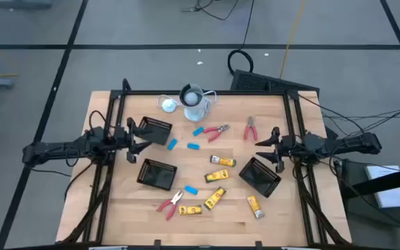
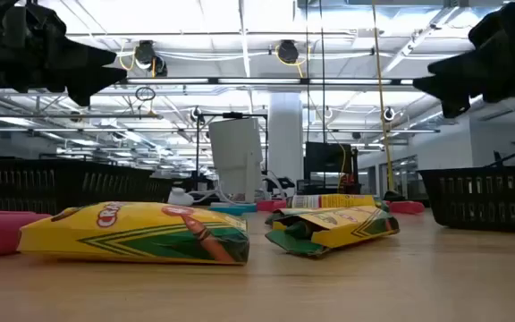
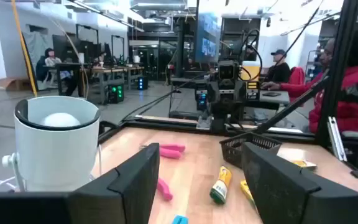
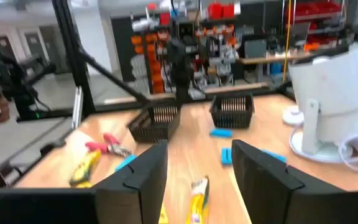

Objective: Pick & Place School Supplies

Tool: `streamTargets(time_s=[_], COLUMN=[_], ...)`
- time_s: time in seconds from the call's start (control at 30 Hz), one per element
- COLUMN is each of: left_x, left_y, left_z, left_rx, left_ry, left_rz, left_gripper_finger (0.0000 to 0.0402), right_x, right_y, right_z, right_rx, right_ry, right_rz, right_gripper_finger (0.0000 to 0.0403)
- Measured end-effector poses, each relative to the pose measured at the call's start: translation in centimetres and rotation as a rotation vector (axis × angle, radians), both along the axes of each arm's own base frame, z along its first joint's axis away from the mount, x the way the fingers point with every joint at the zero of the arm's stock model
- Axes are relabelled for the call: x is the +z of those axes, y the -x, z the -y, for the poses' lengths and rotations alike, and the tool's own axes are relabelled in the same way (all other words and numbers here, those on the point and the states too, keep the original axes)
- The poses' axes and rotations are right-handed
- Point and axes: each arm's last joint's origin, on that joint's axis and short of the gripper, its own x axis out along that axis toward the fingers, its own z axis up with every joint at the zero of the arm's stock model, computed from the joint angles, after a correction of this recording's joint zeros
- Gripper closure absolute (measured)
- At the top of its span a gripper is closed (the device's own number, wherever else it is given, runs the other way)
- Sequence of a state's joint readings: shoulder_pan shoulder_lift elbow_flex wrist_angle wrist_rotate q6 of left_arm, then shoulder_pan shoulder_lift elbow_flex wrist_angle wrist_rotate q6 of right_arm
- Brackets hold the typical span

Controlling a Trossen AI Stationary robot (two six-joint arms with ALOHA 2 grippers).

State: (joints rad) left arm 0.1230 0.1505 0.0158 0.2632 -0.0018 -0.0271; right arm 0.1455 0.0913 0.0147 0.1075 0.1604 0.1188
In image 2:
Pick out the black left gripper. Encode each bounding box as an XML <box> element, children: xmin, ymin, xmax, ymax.
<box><xmin>0</xmin><ymin>0</ymin><xmax>128</xmax><ymax>107</ymax></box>

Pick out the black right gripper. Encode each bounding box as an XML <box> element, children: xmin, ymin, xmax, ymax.
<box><xmin>412</xmin><ymin>0</ymin><xmax>515</xmax><ymax>119</ymax></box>

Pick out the yellow green crayon box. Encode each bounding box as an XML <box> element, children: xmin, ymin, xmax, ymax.
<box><xmin>264</xmin><ymin>208</ymin><xmax>297</xmax><ymax>226</ymax></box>
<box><xmin>289</xmin><ymin>193</ymin><xmax>391</xmax><ymax>212</ymax></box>
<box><xmin>17</xmin><ymin>200</ymin><xmax>251</xmax><ymax>267</ymax></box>

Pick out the small yellow crayon box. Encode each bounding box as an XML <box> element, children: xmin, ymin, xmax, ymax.
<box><xmin>265</xmin><ymin>205</ymin><xmax>401</xmax><ymax>259</ymax></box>

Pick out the long ceiling strip light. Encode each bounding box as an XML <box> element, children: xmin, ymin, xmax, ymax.
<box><xmin>122</xmin><ymin>76</ymin><xmax>415</xmax><ymax>87</ymax></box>

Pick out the white square column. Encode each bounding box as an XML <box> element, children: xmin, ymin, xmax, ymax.
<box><xmin>268</xmin><ymin>92</ymin><xmax>304</xmax><ymax>189</ymax></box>

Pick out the black coiled cable loop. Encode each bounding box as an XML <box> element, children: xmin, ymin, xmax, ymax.
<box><xmin>134</xmin><ymin>86</ymin><xmax>156</xmax><ymax>103</ymax></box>

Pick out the black ceiling cable reel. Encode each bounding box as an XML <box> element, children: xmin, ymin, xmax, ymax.
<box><xmin>134</xmin><ymin>39</ymin><xmax>168</xmax><ymax>78</ymax></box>
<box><xmin>276</xmin><ymin>38</ymin><xmax>301</xmax><ymax>65</ymax></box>

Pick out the yellow hanging cable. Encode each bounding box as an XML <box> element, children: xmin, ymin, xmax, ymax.
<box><xmin>370</xmin><ymin>0</ymin><xmax>396</xmax><ymax>193</ymax></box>

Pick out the black hanging cable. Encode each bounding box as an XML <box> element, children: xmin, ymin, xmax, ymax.
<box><xmin>318</xmin><ymin>0</ymin><xmax>328</xmax><ymax>189</ymax></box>
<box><xmin>304</xmin><ymin>0</ymin><xmax>311</xmax><ymax>144</ymax></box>

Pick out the white lamp cable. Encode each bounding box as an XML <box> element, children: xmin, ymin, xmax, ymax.
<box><xmin>190</xmin><ymin>171</ymin><xmax>288</xmax><ymax>208</ymax></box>

